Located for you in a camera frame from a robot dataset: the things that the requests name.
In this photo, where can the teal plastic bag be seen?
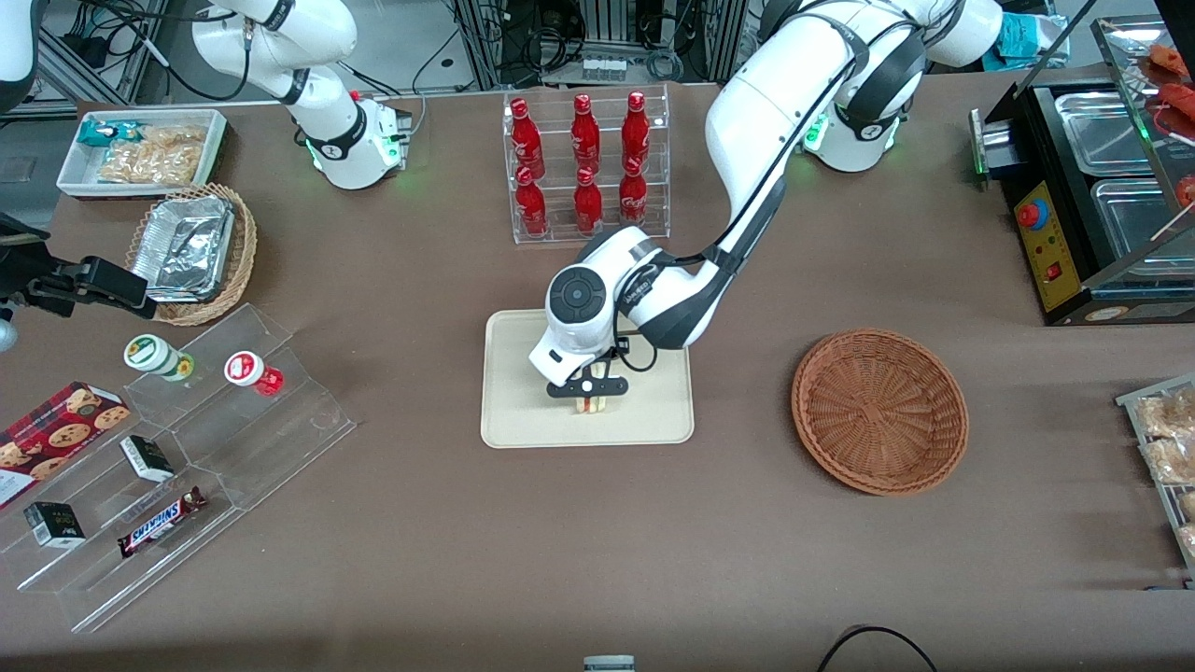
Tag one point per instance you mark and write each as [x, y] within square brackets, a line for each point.
[1027, 37]

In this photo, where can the clear acrylic stepped shelf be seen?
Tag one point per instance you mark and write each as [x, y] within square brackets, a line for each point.
[271, 439]

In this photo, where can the black box Face print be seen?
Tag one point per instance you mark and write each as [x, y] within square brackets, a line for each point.
[54, 524]

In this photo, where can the wrapped bread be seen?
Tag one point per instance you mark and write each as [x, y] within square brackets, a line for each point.
[1167, 415]
[1172, 462]
[1188, 541]
[1187, 506]

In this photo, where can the grey device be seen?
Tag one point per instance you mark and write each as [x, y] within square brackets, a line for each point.
[609, 664]

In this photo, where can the beige plastic tray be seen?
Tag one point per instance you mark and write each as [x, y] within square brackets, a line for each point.
[513, 411]

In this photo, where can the teal snack packet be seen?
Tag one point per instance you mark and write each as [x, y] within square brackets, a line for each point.
[103, 132]

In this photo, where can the Snickers bar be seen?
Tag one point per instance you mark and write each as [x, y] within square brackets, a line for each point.
[159, 524]

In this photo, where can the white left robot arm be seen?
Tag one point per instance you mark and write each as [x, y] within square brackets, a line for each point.
[756, 84]

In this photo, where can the steel pan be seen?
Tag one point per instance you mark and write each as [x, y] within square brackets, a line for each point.
[1139, 224]
[1106, 135]

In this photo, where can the aluminium foil container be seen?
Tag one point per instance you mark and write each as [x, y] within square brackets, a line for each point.
[187, 247]

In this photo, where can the brown wicker basket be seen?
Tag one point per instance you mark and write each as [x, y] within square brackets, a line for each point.
[878, 411]

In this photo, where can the black box white label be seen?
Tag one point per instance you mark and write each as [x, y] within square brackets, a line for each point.
[147, 458]

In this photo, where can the light wicker basket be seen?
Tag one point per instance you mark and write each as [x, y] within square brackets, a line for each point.
[241, 252]

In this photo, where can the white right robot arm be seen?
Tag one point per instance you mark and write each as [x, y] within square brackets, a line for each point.
[280, 37]

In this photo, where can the clear bag of crackers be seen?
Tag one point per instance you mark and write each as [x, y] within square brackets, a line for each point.
[149, 166]
[177, 136]

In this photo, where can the clear acrylic bottle rack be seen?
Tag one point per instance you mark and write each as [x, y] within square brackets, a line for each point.
[560, 238]

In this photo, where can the black food display machine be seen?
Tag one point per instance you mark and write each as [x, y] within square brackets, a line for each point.
[1046, 252]

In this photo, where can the red lid cup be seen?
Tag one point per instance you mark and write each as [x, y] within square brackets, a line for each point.
[247, 369]

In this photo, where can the red tartan cookie box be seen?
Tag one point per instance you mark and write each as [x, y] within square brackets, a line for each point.
[56, 439]

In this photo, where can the green lid cup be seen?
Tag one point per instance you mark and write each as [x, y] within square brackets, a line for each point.
[154, 355]

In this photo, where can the aluminium profile frame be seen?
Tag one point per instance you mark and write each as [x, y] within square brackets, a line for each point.
[481, 42]

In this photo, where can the tray of pastries right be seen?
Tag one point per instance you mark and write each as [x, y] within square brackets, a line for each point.
[1134, 411]

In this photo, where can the red cola bottle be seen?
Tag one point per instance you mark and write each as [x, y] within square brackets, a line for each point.
[632, 201]
[585, 140]
[527, 145]
[588, 207]
[532, 210]
[636, 138]

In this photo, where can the white rectangular snack bin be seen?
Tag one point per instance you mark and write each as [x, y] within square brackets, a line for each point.
[75, 177]

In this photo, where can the white power strip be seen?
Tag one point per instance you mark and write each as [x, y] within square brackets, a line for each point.
[603, 68]

